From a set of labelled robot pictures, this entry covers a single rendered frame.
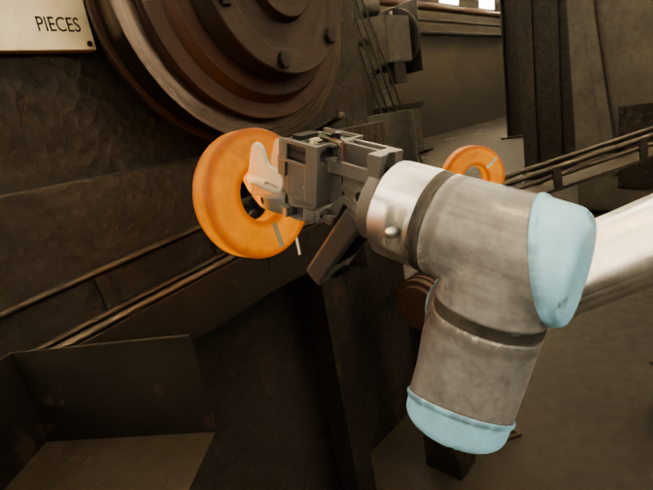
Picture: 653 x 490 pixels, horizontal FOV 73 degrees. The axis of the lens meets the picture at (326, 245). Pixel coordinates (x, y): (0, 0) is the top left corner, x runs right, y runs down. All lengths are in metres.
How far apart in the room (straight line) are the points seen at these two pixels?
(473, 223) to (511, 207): 0.03
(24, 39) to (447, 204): 0.64
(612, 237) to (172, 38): 0.60
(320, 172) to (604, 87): 2.96
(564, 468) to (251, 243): 1.02
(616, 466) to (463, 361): 1.03
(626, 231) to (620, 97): 2.82
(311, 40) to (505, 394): 0.62
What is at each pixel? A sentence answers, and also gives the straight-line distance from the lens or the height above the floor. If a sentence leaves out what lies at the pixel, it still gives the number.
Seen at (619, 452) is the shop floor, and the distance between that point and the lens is 1.41.
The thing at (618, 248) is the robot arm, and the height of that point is 0.73.
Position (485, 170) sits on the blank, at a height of 0.72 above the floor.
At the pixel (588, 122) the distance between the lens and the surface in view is 3.40.
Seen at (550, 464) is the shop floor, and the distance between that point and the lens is 1.34.
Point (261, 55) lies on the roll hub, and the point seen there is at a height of 1.00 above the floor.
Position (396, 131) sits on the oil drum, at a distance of 3.51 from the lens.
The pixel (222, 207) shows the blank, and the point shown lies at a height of 0.82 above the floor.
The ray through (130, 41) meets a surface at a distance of 0.71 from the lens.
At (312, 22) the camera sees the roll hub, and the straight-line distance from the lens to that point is 0.83.
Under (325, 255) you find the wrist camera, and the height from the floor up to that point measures 0.76.
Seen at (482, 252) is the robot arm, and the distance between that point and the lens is 0.34.
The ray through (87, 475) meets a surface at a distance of 0.54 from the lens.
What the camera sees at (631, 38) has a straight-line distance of 3.29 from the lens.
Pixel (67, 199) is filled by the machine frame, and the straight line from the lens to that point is 0.75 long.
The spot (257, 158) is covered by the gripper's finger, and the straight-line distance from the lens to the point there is 0.51.
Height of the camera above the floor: 0.89
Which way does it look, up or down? 15 degrees down
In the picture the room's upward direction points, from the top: 10 degrees counter-clockwise
